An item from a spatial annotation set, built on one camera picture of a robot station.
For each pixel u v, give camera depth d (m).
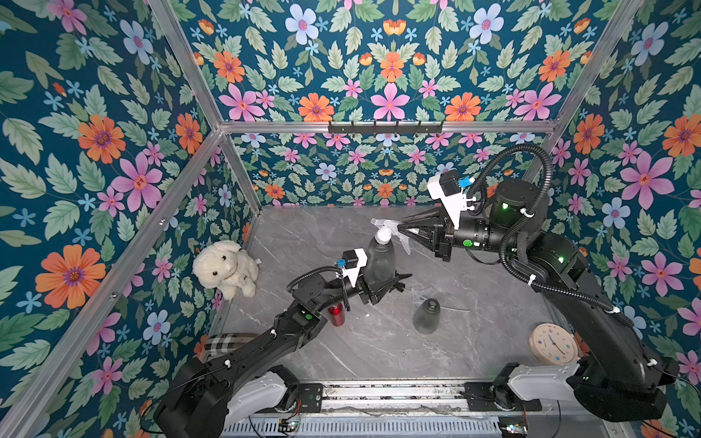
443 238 0.43
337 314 0.82
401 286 0.95
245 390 0.53
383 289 0.63
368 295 0.60
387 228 0.51
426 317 0.88
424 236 0.49
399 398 0.75
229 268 0.83
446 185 0.41
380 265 0.68
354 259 0.56
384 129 0.93
